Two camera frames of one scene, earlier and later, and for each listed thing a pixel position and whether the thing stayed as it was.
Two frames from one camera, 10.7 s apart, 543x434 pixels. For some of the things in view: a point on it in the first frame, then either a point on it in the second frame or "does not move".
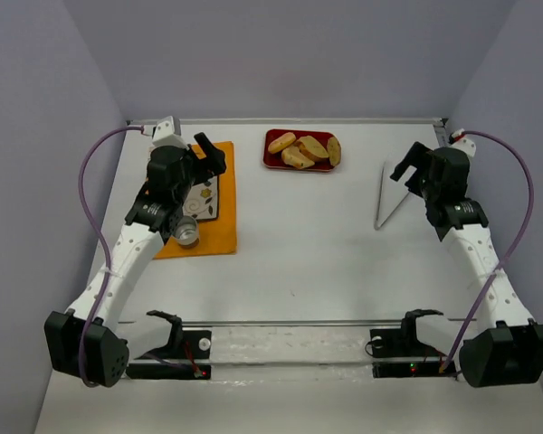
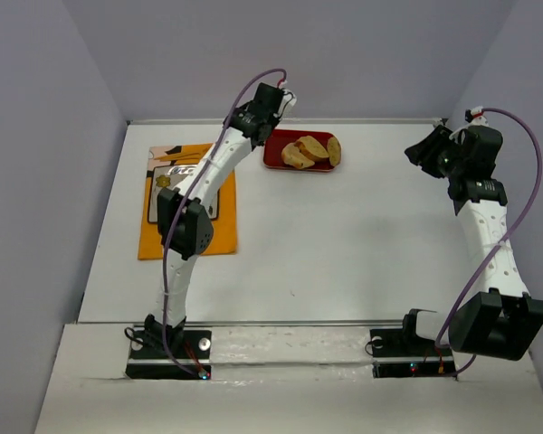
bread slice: x=311 y=147 does not move
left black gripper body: x=199 y=158 -> x=262 y=134
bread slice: x=334 y=150 does not move
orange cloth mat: x=217 y=235 does not move
